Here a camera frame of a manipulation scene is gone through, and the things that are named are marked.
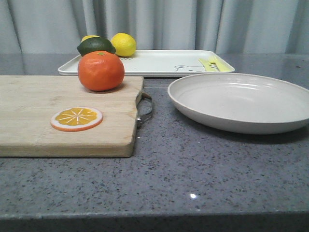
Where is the orange mandarin fruit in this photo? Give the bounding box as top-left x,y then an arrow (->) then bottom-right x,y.
78,51 -> 125,91

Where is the beige round plate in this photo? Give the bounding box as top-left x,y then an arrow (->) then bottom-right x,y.
168,72 -> 309,135

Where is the white bear print tray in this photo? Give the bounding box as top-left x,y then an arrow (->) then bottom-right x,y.
57,49 -> 236,78

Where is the yellow plastic knife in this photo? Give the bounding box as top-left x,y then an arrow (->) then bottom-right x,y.
198,58 -> 217,72

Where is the yellow lemon right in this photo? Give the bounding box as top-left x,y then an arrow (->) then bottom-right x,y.
111,33 -> 137,57

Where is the yellow lemon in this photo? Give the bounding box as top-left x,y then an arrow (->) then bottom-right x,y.
111,33 -> 137,57
81,35 -> 100,42

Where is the orange slice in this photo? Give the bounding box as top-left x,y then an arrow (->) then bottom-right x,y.
50,107 -> 103,132

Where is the yellow plastic fork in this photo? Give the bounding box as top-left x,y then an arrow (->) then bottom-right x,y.
209,56 -> 229,72

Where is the green lime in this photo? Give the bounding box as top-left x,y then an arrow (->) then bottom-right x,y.
77,37 -> 116,57

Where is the yellow lemon left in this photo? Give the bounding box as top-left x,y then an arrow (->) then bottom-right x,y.
81,35 -> 100,42

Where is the wooden cutting board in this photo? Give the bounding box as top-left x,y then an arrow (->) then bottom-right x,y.
0,75 -> 143,158

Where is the grey curtain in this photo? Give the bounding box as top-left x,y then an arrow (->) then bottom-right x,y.
0,0 -> 309,54

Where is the metal cutting board handle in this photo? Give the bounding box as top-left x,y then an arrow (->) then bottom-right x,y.
136,92 -> 154,128

